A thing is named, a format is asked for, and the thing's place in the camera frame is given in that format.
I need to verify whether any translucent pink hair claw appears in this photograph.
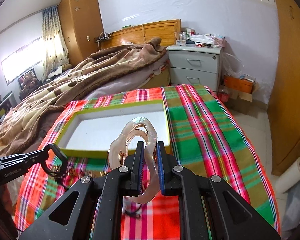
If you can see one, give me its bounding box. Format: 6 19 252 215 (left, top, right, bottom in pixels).
108 117 160 204

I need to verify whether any black fitness band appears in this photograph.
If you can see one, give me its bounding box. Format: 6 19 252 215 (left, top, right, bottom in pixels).
40 143 68 179

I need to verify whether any brown patterned blanket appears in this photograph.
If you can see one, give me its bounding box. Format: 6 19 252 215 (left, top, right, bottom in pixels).
0 37 166 157

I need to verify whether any plaid red green cloth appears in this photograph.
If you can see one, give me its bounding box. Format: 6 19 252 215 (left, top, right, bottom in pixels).
15 85 280 239

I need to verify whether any yellow-green shallow cardboard box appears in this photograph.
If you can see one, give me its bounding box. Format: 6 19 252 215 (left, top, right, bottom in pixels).
55 100 172 159

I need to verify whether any grey bedside drawer cabinet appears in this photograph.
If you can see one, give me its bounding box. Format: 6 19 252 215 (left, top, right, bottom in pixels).
167 45 222 93

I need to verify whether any orange storage box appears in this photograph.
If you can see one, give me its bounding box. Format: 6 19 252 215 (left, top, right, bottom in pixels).
224 76 254 94

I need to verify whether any patterned window curtain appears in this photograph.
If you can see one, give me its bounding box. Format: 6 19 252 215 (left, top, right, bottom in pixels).
42 5 69 81

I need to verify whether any clear glass cup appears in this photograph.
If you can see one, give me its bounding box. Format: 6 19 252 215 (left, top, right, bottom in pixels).
174 31 186 46

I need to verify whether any clutter on nightstand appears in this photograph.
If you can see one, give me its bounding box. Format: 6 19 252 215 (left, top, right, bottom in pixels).
186 28 226 47

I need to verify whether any white paper roll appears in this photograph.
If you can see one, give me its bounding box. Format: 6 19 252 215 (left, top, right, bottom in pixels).
275 157 300 194

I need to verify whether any wooden headboard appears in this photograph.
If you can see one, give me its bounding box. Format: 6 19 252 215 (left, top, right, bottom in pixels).
99 19 181 49

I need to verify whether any wooden wardrobe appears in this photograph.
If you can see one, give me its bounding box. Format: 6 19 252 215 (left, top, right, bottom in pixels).
268 0 300 176

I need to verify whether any tall wooden corner cabinet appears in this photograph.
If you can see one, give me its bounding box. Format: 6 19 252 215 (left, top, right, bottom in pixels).
58 0 104 66

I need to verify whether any teddy bear picture frame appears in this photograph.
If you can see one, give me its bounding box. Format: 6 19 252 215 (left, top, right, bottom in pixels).
17 68 39 91

